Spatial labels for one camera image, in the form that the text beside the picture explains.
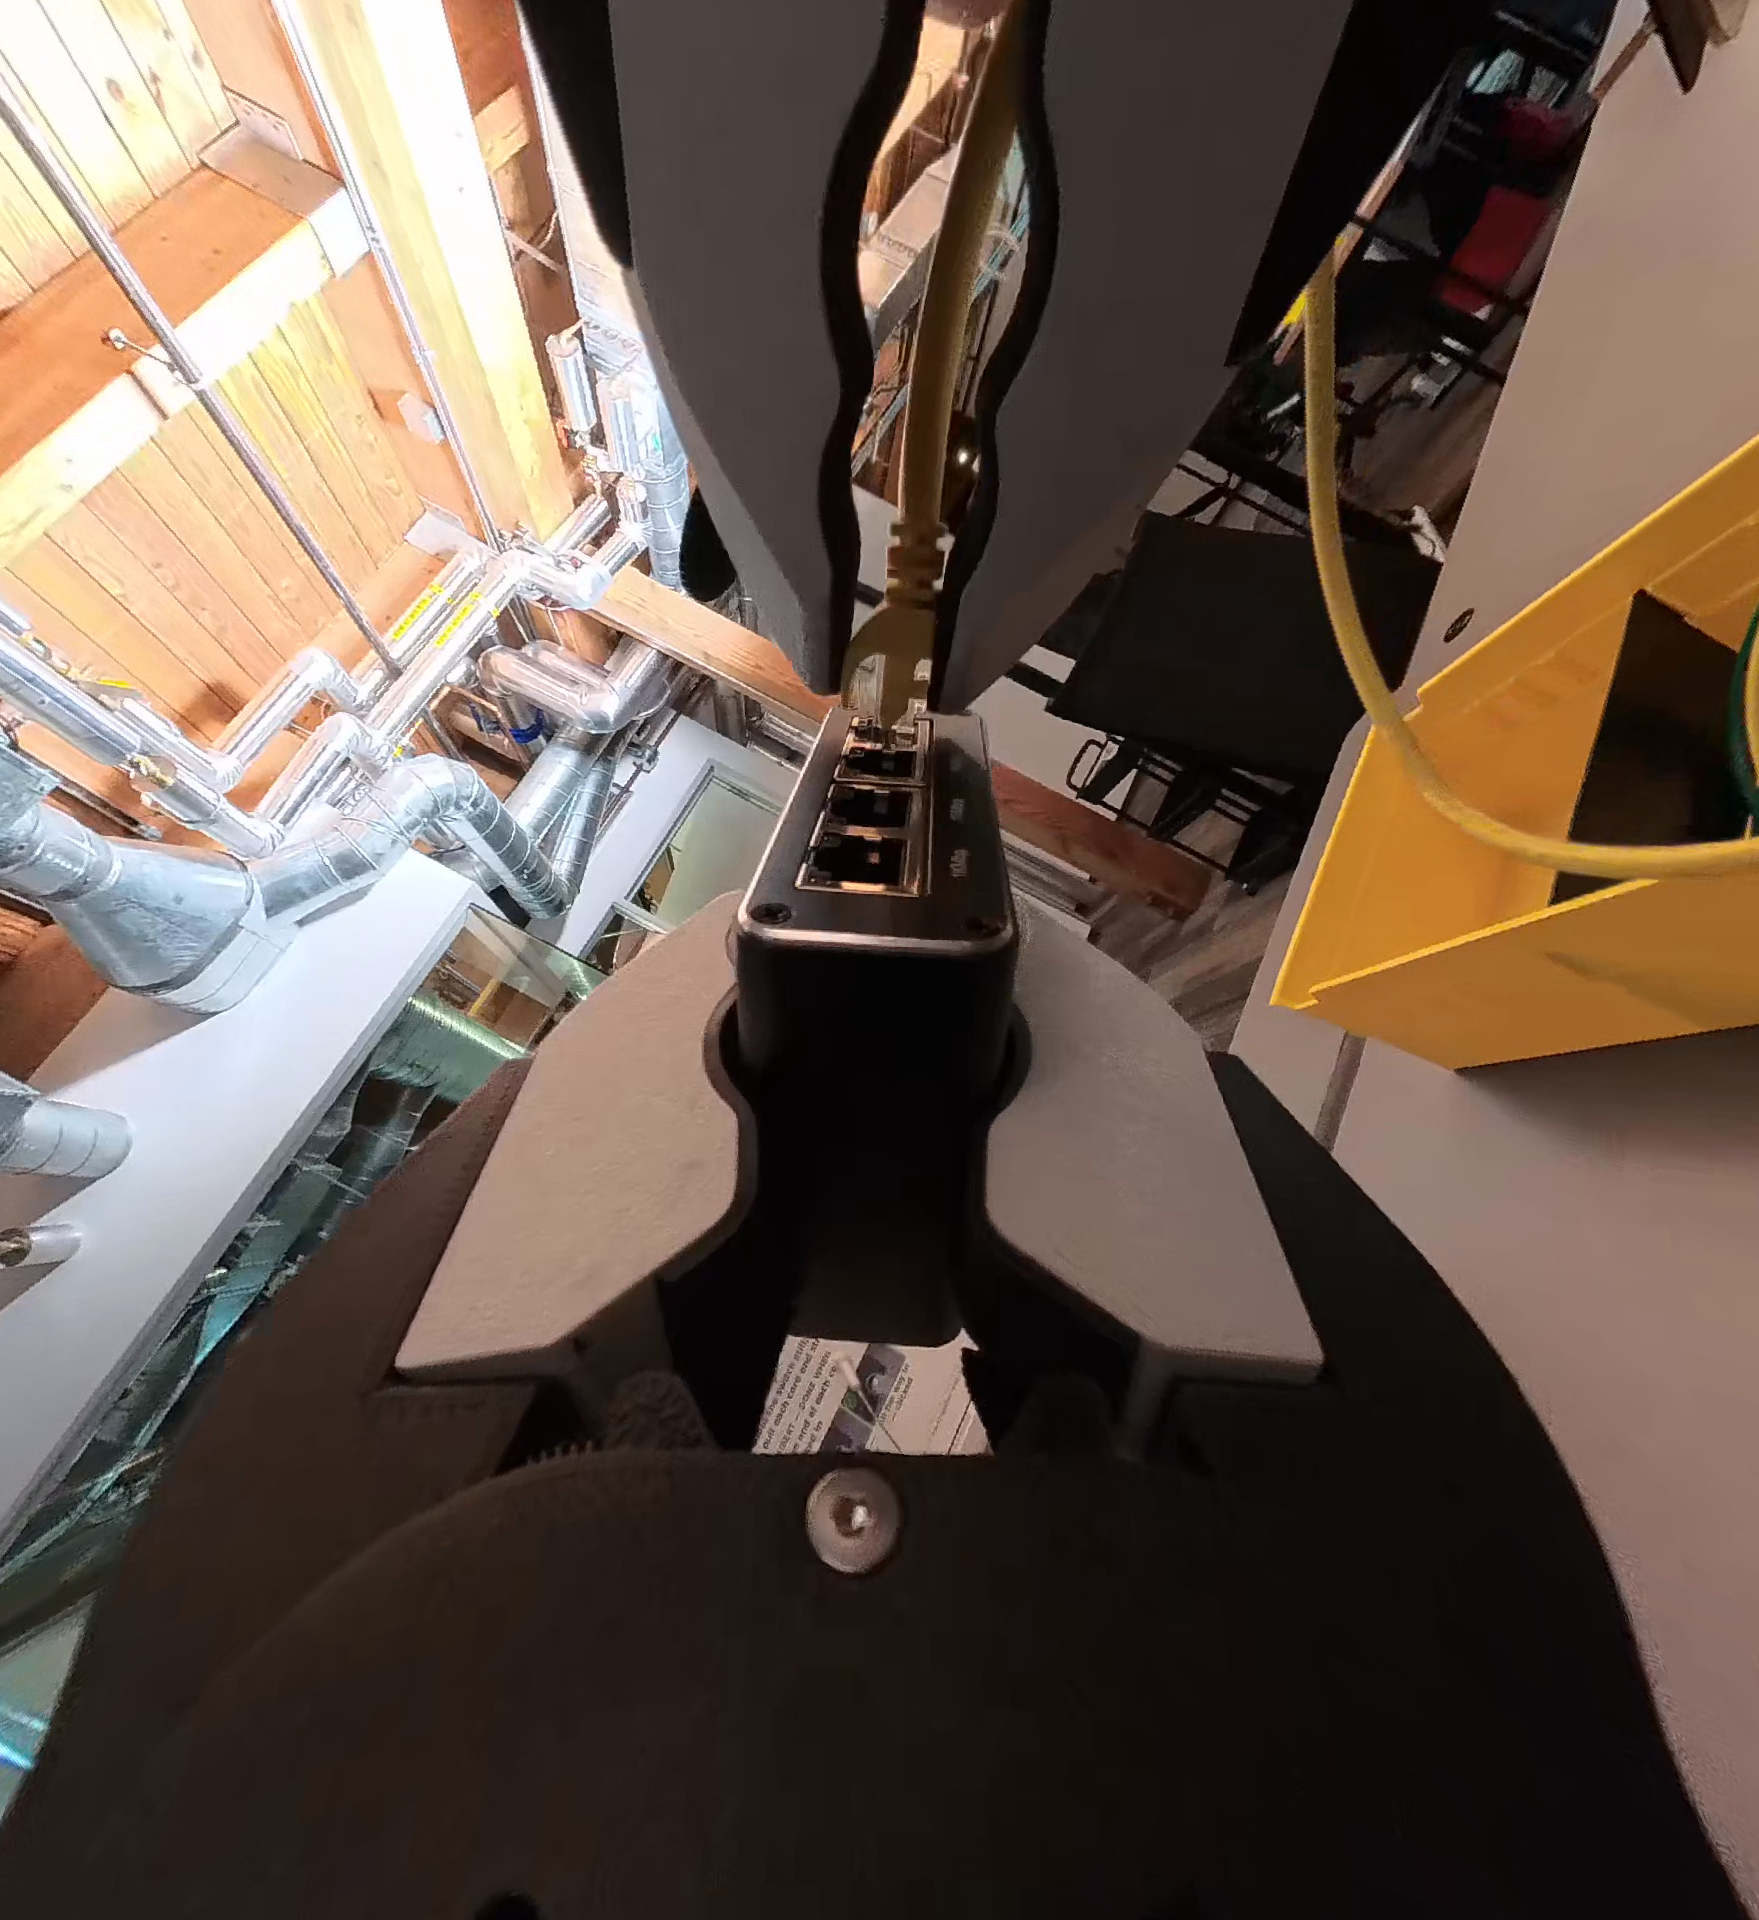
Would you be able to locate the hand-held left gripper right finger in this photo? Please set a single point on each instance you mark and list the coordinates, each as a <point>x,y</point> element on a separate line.
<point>1134,1184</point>

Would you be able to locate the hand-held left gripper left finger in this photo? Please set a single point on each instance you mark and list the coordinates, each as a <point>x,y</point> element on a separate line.
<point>579,1201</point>

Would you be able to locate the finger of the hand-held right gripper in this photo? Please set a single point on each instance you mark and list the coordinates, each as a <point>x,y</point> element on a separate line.
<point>729,224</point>
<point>1165,224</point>

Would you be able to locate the black ethernet switch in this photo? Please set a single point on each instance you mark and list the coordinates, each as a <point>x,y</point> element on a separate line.
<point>879,1049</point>

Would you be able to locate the yellow plastic bin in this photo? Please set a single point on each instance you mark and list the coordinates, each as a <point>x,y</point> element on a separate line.
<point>1419,931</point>

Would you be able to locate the printed instruction sheet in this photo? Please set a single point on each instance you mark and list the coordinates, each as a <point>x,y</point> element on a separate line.
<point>820,1397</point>

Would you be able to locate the black office chair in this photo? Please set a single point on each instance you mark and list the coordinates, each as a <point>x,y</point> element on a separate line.
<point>1238,646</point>

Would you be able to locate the silver air duct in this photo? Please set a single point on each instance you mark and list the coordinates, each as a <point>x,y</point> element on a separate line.
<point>173,917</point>

